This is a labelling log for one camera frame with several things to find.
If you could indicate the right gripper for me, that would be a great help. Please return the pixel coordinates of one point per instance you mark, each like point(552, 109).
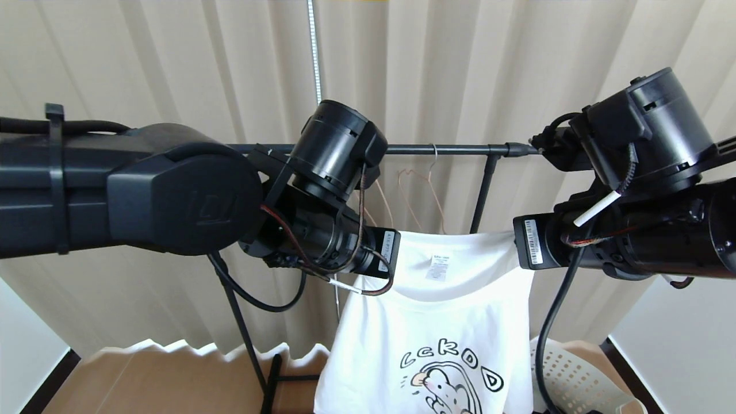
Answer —
point(632, 241)

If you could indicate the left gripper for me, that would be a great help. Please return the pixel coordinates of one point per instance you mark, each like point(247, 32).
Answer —
point(322, 241)

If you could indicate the pink clothes hanger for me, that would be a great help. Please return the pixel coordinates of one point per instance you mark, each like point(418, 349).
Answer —
point(382, 210)
point(437, 195)

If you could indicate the white printed t-shirt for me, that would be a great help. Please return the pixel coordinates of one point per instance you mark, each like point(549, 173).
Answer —
point(437, 322)

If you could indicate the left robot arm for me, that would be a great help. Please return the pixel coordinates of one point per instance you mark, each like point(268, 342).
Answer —
point(86, 190)

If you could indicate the white laundry basket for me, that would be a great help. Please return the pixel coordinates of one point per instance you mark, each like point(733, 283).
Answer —
point(581, 374)

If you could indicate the black clothes rack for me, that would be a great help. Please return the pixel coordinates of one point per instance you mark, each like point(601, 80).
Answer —
point(460, 149)

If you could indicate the beige curtain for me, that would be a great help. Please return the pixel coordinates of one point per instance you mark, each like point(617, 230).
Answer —
point(144, 57)

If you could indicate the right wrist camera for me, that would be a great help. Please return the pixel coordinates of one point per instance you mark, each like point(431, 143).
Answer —
point(560, 146)

